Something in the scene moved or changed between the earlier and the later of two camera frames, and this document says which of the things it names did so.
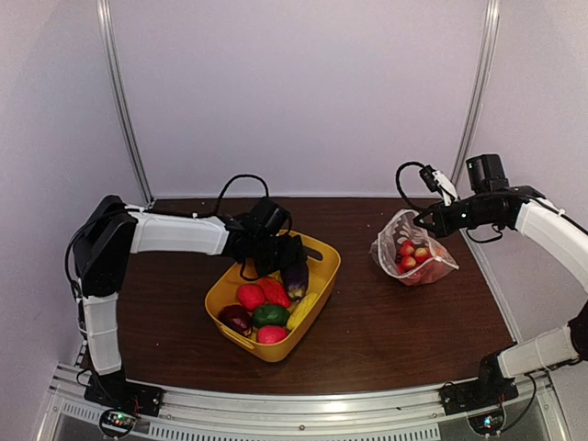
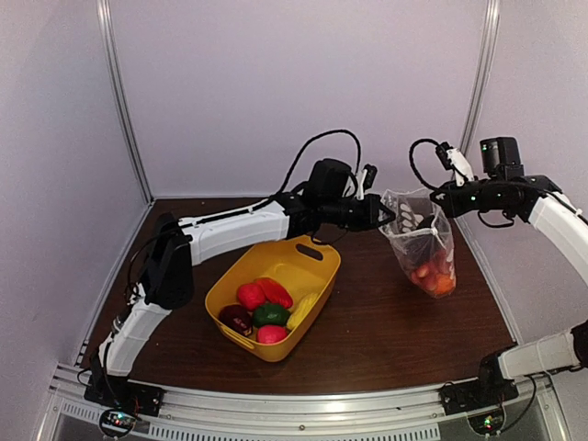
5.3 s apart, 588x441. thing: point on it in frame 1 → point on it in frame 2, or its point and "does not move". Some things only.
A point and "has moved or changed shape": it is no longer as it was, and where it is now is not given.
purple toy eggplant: [296, 278] → [423, 247]
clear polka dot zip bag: [404, 249] has moved or changed shape
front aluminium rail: [397, 412] does not move
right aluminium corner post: [477, 92] does not move
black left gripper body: [265, 256] → [335, 214]
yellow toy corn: [300, 309] does not move
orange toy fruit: [423, 254] → [444, 284]
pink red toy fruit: [271, 333] does not move
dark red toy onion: [237, 318] does not move
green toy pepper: [271, 315] does not move
